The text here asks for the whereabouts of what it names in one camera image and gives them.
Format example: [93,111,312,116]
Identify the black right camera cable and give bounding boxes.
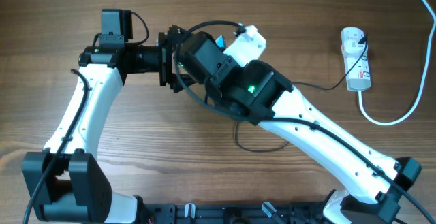
[172,20,436,224]

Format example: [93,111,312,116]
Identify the white power strip cord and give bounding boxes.
[357,0,436,127]

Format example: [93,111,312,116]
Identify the black USB charging cable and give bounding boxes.
[233,34,369,153]

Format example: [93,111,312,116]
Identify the black camera cable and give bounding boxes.
[172,20,436,224]
[21,11,150,224]

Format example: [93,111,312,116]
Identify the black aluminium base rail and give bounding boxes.
[134,197,330,224]

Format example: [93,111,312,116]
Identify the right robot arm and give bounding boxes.
[174,26,421,223]

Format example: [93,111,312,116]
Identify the white USB charger plug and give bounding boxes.
[342,37,366,57]

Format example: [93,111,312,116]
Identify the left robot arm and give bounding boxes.
[22,25,186,223]

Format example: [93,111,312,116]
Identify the white power strip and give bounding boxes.
[341,27,371,92]

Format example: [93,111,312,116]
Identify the blue Galaxy smartphone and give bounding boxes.
[215,35,226,51]

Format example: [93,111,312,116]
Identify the black left camera cable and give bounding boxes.
[21,11,150,224]

